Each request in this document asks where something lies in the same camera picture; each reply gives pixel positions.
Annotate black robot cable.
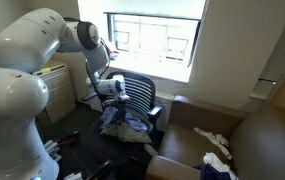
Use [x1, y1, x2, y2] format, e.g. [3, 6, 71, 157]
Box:
[84, 59, 111, 88]

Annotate light blue clothing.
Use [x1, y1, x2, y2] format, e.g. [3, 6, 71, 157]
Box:
[98, 106, 150, 134]

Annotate dark window frame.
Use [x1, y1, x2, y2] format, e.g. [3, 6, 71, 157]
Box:
[103, 11, 203, 68]

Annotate light wooden cabinet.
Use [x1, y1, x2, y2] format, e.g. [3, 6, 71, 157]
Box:
[31, 59, 77, 126]

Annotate brown leather armchair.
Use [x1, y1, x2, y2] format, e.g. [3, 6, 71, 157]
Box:
[145, 76, 285, 180]

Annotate white crumpled clothing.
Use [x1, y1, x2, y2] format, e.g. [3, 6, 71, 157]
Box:
[202, 152, 240, 180]

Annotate black office chair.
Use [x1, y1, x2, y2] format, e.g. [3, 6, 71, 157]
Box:
[80, 70, 165, 180]

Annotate white cloth strip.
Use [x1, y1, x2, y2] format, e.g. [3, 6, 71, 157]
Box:
[192, 126, 233, 161]

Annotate white wall heater unit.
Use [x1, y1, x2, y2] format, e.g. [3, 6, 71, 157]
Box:
[85, 76, 175, 133]

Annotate dark blue clothing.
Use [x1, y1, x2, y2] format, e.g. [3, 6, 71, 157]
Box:
[193, 163, 232, 180]

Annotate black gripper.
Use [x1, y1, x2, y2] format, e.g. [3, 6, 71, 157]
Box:
[114, 99, 128, 129]

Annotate black wall bar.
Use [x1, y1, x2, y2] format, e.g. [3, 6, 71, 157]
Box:
[257, 78, 278, 85]

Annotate red black floor tools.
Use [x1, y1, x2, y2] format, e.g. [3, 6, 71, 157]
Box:
[43, 131, 81, 158]

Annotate beige brown clothing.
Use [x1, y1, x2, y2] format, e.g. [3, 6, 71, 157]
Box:
[100, 121, 153, 144]

